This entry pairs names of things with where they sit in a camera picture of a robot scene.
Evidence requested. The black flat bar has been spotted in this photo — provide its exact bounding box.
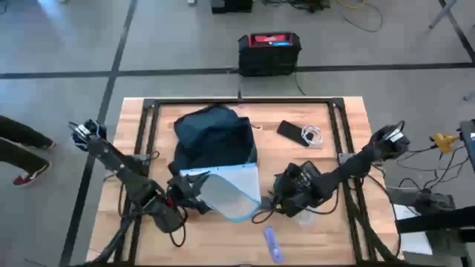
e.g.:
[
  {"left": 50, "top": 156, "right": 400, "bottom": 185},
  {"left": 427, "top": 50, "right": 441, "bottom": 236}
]
[{"left": 395, "top": 205, "right": 475, "bottom": 234}]

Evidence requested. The dark blue backpack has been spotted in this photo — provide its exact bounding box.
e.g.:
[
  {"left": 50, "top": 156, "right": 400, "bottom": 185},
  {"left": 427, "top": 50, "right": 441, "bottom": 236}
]
[{"left": 168, "top": 105, "right": 259, "bottom": 178}]

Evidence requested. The black floor cable loop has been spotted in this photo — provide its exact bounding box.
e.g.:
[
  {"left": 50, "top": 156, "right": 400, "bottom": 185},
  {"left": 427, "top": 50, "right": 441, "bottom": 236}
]
[{"left": 341, "top": 1, "right": 384, "bottom": 33}]

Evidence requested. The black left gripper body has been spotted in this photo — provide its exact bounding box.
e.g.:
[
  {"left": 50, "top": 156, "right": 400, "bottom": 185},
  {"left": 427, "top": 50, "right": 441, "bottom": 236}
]
[{"left": 166, "top": 172, "right": 211, "bottom": 216}]

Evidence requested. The white paper sheet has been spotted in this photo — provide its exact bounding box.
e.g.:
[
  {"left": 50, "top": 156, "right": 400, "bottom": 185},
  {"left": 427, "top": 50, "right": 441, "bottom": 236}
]
[{"left": 392, "top": 202, "right": 434, "bottom": 257}]

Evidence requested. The black equipment box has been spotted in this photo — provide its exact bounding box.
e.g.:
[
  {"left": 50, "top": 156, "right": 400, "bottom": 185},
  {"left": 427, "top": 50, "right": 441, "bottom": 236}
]
[{"left": 210, "top": 0, "right": 255, "bottom": 15}]

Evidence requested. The grey laptop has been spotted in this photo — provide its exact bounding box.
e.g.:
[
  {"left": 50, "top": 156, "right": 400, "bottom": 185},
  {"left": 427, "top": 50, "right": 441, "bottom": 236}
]
[{"left": 459, "top": 118, "right": 475, "bottom": 174}]

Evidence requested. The black power cable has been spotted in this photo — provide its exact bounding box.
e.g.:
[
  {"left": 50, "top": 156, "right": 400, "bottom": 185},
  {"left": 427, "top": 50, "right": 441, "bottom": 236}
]
[{"left": 294, "top": 72, "right": 307, "bottom": 96}]

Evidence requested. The black smartphone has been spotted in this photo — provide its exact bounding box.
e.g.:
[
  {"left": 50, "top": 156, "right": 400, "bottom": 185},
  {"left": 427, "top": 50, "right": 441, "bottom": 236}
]
[{"left": 275, "top": 119, "right": 315, "bottom": 148}]

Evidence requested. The person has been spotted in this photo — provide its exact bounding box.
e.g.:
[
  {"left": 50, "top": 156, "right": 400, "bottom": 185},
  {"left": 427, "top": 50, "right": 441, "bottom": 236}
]
[{"left": 0, "top": 113, "right": 57, "bottom": 187}]

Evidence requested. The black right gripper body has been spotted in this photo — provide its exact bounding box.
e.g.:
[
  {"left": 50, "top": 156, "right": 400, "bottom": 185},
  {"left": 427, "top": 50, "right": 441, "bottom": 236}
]
[{"left": 272, "top": 159, "right": 326, "bottom": 219}]

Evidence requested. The white mesh pouch blue trim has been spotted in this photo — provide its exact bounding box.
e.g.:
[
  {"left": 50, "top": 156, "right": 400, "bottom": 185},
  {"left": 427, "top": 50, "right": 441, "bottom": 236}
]
[{"left": 179, "top": 162, "right": 263, "bottom": 224}]

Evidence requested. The grey equipment box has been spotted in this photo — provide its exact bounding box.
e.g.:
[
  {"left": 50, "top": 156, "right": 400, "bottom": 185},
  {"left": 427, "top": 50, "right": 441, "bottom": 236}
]
[{"left": 385, "top": 186, "right": 456, "bottom": 215}]

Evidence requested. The black cable bundle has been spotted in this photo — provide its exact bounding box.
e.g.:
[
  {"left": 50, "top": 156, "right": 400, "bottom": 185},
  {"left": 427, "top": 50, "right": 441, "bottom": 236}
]
[{"left": 393, "top": 144, "right": 471, "bottom": 191}]

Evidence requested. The grey stand leg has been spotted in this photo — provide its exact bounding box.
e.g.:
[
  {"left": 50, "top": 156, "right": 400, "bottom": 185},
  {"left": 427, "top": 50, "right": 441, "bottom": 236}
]
[{"left": 426, "top": 0, "right": 459, "bottom": 30}]

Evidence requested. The yellow cable plug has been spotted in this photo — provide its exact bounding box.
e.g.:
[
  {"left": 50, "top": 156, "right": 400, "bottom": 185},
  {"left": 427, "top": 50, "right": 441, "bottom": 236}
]
[{"left": 430, "top": 133, "right": 460, "bottom": 155}]

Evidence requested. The black and red power station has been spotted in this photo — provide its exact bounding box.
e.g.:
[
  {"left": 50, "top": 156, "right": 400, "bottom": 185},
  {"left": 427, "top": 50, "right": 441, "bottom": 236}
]
[{"left": 237, "top": 31, "right": 302, "bottom": 78}]

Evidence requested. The dark cable clutter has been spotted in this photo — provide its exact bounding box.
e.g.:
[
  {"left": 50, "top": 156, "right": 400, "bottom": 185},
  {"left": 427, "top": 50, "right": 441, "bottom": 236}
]
[{"left": 263, "top": 0, "right": 331, "bottom": 14}]

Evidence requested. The purple translucent case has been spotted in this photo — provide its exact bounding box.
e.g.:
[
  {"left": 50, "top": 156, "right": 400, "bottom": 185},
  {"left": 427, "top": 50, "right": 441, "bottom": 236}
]
[{"left": 262, "top": 225, "right": 286, "bottom": 265}]

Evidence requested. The white cable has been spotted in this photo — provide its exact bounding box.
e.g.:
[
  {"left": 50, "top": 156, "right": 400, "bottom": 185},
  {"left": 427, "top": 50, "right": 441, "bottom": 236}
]
[{"left": 300, "top": 124, "right": 325, "bottom": 149}]

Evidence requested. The yellow floor cable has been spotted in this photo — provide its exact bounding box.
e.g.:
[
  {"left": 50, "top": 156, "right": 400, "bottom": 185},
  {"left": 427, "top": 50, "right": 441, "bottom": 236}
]
[{"left": 336, "top": 0, "right": 367, "bottom": 10}]

